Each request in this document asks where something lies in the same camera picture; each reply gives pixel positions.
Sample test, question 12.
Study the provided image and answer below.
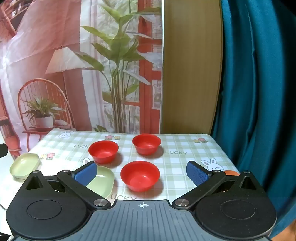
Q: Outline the red plastic bowl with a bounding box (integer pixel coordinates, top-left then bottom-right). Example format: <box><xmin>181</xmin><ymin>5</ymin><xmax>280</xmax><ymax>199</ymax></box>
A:
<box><xmin>132</xmin><ymin>134</ymin><xmax>162</xmax><ymax>156</ymax></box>
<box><xmin>88</xmin><ymin>140</ymin><xmax>119</xmax><ymax>164</ymax></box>
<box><xmin>120</xmin><ymin>161</ymin><xmax>161</xmax><ymax>192</ymax></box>

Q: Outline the green checked rabbit tablecloth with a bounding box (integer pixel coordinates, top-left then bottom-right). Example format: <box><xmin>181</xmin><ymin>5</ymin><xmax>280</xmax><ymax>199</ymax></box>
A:
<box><xmin>0</xmin><ymin>128</ymin><xmax>239</xmax><ymax>210</ymax></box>

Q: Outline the wooden board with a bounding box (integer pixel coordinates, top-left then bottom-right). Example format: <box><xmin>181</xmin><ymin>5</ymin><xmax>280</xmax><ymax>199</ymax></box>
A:
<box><xmin>159</xmin><ymin>0</ymin><xmax>223</xmax><ymax>135</ymax></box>

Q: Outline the printed backdrop cloth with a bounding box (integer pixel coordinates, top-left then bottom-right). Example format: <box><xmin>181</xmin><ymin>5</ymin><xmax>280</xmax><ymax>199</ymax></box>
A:
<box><xmin>0</xmin><ymin>0</ymin><xmax>164</xmax><ymax>160</ymax></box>

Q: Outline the teal curtain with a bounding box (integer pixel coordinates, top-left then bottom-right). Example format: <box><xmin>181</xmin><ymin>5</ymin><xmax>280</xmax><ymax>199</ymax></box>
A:
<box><xmin>211</xmin><ymin>0</ymin><xmax>296</xmax><ymax>239</ymax></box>

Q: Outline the light green square plate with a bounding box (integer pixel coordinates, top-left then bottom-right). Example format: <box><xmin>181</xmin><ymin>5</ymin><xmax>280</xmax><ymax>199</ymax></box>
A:
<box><xmin>86</xmin><ymin>166</ymin><xmax>115</xmax><ymax>200</ymax></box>
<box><xmin>9</xmin><ymin>153</ymin><xmax>40</xmax><ymax>179</ymax></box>

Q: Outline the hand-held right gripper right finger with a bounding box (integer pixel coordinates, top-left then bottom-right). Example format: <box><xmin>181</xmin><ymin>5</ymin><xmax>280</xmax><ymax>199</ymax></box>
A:
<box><xmin>172</xmin><ymin>160</ymin><xmax>263</xmax><ymax>209</ymax></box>

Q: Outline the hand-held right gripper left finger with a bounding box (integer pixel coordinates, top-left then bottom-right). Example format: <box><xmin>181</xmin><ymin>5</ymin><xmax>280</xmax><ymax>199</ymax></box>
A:
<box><xmin>24</xmin><ymin>161</ymin><xmax>111</xmax><ymax>209</ymax></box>

